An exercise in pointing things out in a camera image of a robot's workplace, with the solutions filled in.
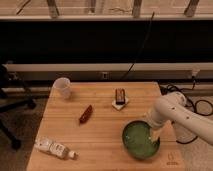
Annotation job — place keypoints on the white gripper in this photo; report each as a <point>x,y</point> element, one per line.
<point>155,134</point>

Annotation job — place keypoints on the white plastic cup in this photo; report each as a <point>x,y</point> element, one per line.
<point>62,85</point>

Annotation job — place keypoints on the white wall plug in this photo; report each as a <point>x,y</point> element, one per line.
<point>194,72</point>

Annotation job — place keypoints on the red chili pepper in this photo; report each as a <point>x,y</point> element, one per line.
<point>85,116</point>

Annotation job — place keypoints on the green ceramic bowl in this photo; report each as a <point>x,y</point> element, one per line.
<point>136,139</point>

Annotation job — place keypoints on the black office chair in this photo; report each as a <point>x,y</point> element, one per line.
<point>14,102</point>

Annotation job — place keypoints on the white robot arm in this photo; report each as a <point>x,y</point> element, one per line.
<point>172,107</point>

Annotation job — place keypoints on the brown chocolate bar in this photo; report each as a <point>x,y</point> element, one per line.
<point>120,96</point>

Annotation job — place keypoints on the white tube with label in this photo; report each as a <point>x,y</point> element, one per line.
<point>54,148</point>

